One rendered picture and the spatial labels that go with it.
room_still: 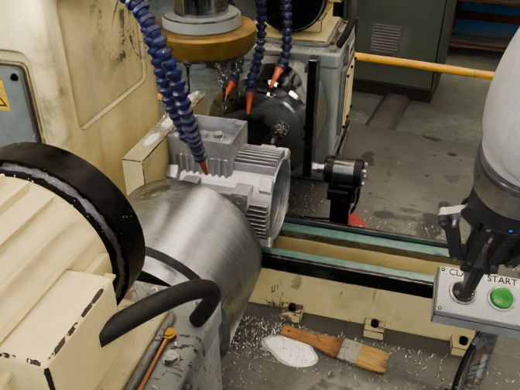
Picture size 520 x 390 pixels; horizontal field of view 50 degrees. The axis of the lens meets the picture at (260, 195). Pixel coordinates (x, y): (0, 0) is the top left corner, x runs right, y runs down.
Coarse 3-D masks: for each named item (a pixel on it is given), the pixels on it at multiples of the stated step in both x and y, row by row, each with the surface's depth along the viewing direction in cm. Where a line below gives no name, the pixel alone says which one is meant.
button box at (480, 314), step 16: (448, 272) 79; (448, 288) 78; (480, 288) 77; (512, 288) 77; (432, 304) 81; (448, 304) 77; (464, 304) 76; (480, 304) 76; (512, 304) 75; (432, 320) 80; (448, 320) 79; (464, 320) 77; (480, 320) 76; (496, 320) 75; (512, 320) 75; (512, 336) 78
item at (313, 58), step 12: (312, 60) 103; (312, 72) 105; (312, 84) 106; (312, 96) 107; (312, 108) 108; (312, 120) 110; (312, 132) 111; (312, 144) 113; (312, 156) 114; (312, 168) 116
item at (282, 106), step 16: (272, 64) 126; (304, 64) 131; (240, 80) 120; (256, 80) 119; (288, 80) 121; (304, 80) 125; (240, 96) 121; (256, 96) 120; (272, 96) 119; (288, 96) 118; (304, 96) 121; (320, 96) 129; (240, 112) 123; (256, 112) 122; (272, 112) 121; (288, 112) 120; (304, 112) 119; (320, 112) 127; (256, 128) 124; (272, 128) 120; (288, 128) 121; (304, 128) 121; (320, 128) 129; (256, 144) 126; (272, 144) 116; (288, 144) 124
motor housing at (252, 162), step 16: (240, 160) 101; (256, 160) 101; (272, 160) 100; (288, 160) 108; (208, 176) 102; (240, 176) 101; (256, 176) 100; (272, 176) 100; (288, 176) 113; (224, 192) 99; (256, 192) 100; (272, 192) 99; (288, 192) 114; (256, 208) 99; (272, 208) 114; (256, 224) 99; (272, 224) 112
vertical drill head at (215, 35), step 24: (192, 0) 86; (216, 0) 87; (168, 24) 89; (192, 24) 86; (216, 24) 87; (240, 24) 92; (192, 48) 86; (216, 48) 86; (240, 48) 89; (216, 72) 92
